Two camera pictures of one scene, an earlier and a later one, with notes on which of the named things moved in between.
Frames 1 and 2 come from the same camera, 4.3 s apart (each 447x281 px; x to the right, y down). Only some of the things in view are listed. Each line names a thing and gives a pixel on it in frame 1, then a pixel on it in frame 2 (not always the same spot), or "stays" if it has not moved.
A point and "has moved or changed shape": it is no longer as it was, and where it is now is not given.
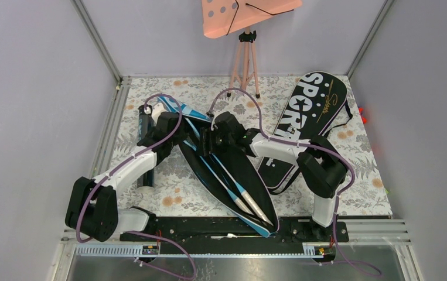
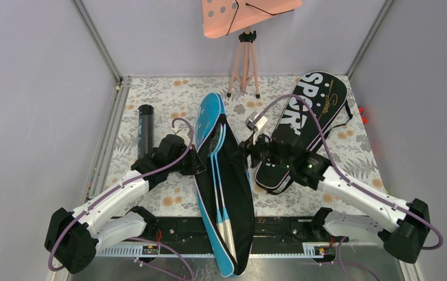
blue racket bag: [232, 184] has moved or changed shape
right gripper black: [208, 134] -> [249, 148]
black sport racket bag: [317, 105] stays
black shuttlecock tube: [145, 179] stays
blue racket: [238, 201] -> [213, 144]
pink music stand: [220, 16] stays
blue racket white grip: [244, 194] -> [224, 213]
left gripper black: [182, 135] -> [196, 165]
